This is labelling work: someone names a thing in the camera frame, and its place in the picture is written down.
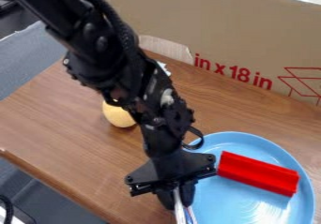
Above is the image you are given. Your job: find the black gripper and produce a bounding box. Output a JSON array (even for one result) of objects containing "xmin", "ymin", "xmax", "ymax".
[{"xmin": 124, "ymin": 130, "xmax": 215, "ymax": 210}]

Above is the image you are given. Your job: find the white toothpaste tube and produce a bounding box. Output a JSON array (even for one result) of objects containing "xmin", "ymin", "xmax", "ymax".
[{"xmin": 172, "ymin": 187, "xmax": 197, "ymax": 224}]

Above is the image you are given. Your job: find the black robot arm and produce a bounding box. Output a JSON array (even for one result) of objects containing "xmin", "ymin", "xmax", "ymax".
[{"xmin": 13, "ymin": 0, "xmax": 215, "ymax": 209}]

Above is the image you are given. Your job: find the blue plate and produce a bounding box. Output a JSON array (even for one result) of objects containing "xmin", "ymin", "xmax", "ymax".
[{"xmin": 191, "ymin": 131, "xmax": 315, "ymax": 224}]

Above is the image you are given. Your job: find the red plastic block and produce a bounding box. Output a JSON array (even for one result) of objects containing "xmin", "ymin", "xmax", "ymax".
[{"xmin": 216, "ymin": 151, "xmax": 299, "ymax": 197}]

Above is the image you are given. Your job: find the yellow lemon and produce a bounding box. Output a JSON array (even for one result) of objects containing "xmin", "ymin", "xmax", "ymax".
[{"xmin": 102, "ymin": 102, "xmax": 135, "ymax": 128}]

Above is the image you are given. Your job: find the cardboard box with red print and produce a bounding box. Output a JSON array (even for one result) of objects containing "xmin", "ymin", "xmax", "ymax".
[{"xmin": 108, "ymin": 0, "xmax": 321, "ymax": 107}]

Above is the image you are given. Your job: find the grey fabric partition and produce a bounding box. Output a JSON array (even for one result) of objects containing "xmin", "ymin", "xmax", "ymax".
[{"xmin": 0, "ymin": 22, "xmax": 66, "ymax": 100}]

